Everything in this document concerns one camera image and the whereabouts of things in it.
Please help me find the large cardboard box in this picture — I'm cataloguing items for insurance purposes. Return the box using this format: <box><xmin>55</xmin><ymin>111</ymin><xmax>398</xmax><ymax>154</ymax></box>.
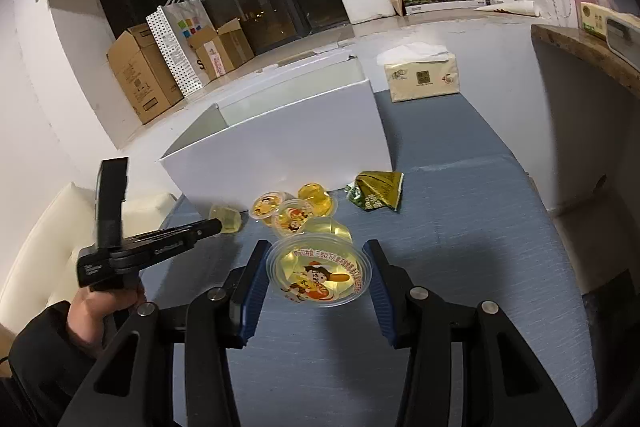
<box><xmin>106</xmin><ymin>23</ymin><xmax>183</xmax><ymax>124</ymax></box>

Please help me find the wooden side shelf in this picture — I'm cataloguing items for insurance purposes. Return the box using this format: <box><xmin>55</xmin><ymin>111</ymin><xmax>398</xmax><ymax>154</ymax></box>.
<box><xmin>532</xmin><ymin>37</ymin><xmax>639</xmax><ymax>294</ymax></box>

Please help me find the left forearm black sleeve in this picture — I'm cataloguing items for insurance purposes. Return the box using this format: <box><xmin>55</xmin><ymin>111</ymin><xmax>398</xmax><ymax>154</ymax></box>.
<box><xmin>1</xmin><ymin>301</ymin><xmax>104</xmax><ymax>426</ymax></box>

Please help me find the open cardboard box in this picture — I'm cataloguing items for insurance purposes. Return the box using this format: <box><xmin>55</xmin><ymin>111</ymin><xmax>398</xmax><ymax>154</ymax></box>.
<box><xmin>188</xmin><ymin>18</ymin><xmax>254</xmax><ymax>80</ymax></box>

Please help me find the cream sofa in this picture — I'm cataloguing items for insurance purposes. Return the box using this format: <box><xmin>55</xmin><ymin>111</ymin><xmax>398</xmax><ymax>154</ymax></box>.
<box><xmin>0</xmin><ymin>181</ymin><xmax>179</xmax><ymax>333</ymax></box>

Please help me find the white storage box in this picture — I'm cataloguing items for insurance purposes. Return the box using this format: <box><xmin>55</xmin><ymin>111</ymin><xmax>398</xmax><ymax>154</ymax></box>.
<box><xmin>160</xmin><ymin>51</ymin><xmax>392</xmax><ymax>216</ymax></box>

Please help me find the jelly cup with cartoon lid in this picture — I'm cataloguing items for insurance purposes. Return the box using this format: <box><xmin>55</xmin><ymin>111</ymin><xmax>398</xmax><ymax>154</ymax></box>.
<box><xmin>266</xmin><ymin>233</ymin><xmax>372</xmax><ymax>308</ymax></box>
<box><xmin>271</xmin><ymin>199</ymin><xmax>314</xmax><ymax>237</ymax></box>

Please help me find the pale yellow jelly cup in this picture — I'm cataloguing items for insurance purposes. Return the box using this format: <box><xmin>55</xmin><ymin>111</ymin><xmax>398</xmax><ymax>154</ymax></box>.
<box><xmin>208</xmin><ymin>206</ymin><xmax>242</xmax><ymax>234</ymax></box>

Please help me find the left hand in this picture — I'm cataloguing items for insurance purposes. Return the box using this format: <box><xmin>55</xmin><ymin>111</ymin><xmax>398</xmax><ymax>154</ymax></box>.
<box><xmin>66</xmin><ymin>283</ymin><xmax>146</xmax><ymax>353</ymax></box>

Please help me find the green gold snack packet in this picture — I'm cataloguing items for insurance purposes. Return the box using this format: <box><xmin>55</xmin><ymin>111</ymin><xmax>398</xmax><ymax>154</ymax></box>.
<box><xmin>345</xmin><ymin>171</ymin><xmax>405</xmax><ymax>211</ymax></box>

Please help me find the orange jelly cup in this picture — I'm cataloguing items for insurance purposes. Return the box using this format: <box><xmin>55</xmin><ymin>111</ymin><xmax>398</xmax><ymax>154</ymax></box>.
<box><xmin>297</xmin><ymin>182</ymin><xmax>334</xmax><ymax>217</ymax></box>

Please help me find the white dotted paper bag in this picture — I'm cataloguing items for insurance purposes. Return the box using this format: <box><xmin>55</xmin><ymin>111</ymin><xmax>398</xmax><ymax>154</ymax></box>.
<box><xmin>145</xmin><ymin>0</ymin><xmax>213</xmax><ymax>98</ymax></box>

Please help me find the tissue pack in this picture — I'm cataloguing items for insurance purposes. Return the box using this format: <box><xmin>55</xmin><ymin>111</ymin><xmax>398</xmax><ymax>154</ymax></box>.
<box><xmin>376</xmin><ymin>42</ymin><xmax>460</xmax><ymax>103</ymax></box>

